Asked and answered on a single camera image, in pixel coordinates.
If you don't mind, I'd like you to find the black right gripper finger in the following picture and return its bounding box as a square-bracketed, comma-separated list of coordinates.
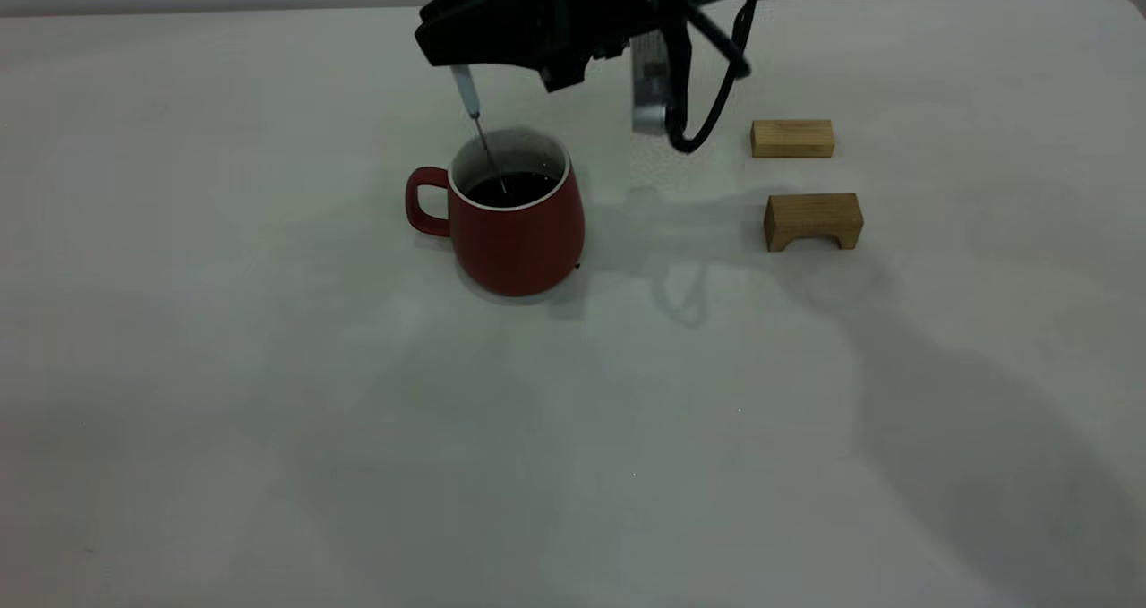
[416, 0, 547, 67]

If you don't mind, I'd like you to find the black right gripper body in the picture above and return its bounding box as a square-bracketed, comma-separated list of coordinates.
[528, 0, 668, 92]

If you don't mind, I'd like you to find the metal spoon with white handle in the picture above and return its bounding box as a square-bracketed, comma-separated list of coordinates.
[450, 64, 509, 193]

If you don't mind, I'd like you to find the red ceramic mug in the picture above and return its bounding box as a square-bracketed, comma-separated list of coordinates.
[405, 127, 586, 298]

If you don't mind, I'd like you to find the dark coffee liquid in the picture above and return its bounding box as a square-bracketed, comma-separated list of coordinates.
[464, 171, 560, 210]

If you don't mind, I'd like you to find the rectangular wooden block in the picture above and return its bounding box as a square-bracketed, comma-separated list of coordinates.
[750, 119, 835, 159]

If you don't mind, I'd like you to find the arched wooden block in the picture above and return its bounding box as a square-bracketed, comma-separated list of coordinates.
[763, 193, 865, 253]

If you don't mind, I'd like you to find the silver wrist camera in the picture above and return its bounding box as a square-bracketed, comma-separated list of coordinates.
[629, 33, 671, 136]

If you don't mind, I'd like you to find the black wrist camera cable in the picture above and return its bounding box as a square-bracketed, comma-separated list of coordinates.
[663, 0, 753, 154]

